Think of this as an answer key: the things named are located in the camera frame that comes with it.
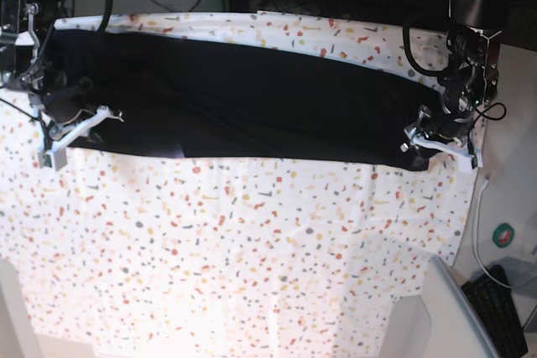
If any black keyboard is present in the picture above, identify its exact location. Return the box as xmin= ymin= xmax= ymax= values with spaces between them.
xmin=461 ymin=274 xmax=529 ymax=358

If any black t-shirt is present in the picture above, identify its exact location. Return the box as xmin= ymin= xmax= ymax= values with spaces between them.
xmin=46 ymin=30 xmax=441 ymax=171

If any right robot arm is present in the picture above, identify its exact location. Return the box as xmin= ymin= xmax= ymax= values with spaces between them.
xmin=1 ymin=0 xmax=122 ymax=171

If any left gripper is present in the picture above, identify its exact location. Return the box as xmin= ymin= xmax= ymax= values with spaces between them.
xmin=400 ymin=105 xmax=482 ymax=169

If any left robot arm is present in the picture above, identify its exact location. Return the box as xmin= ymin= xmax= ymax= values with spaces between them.
xmin=401 ymin=0 xmax=509 ymax=172

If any green tape roll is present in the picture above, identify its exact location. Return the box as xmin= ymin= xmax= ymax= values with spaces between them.
xmin=492 ymin=223 xmax=515 ymax=248

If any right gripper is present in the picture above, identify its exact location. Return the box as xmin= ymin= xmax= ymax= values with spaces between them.
xmin=36 ymin=105 xmax=123 ymax=171

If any white cable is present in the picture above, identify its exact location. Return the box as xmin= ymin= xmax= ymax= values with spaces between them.
xmin=472 ymin=176 xmax=515 ymax=290

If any terrazzo pattern table cloth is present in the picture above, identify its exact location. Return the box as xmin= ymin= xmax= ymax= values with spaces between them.
xmin=1 ymin=12 xmax=476 ymax=357

